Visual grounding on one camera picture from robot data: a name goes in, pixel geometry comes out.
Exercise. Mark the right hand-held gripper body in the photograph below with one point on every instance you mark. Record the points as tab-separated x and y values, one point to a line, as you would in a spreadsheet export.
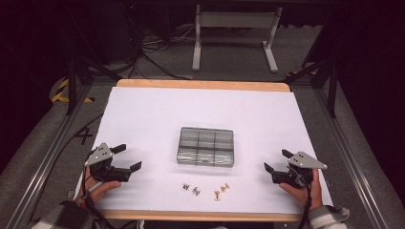
297	176

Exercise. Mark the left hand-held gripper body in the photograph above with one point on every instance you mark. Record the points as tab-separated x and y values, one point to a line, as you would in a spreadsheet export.
106	173

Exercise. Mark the small gold metal fitting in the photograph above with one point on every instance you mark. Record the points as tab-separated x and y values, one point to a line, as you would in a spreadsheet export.
225	187
217	195

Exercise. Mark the clear plastic compartment box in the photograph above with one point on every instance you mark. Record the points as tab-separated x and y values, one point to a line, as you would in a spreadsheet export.
205	147

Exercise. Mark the person's left hand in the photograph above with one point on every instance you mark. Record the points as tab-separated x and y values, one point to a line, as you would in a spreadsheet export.
95	192

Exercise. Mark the person's right hand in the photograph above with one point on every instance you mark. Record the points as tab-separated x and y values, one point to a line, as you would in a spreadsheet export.
310	197

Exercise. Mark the black metal stand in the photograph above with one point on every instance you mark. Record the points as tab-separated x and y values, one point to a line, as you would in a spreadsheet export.
332	92
71	86

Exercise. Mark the yellow black floor tape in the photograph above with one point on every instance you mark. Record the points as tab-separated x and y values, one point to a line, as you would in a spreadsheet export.
60	95

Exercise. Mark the white metal stand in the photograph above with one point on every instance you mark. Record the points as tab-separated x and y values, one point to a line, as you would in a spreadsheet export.
235	19

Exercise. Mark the aluminium floor rail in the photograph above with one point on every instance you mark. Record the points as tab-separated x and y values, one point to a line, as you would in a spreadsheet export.
47	159
350	152

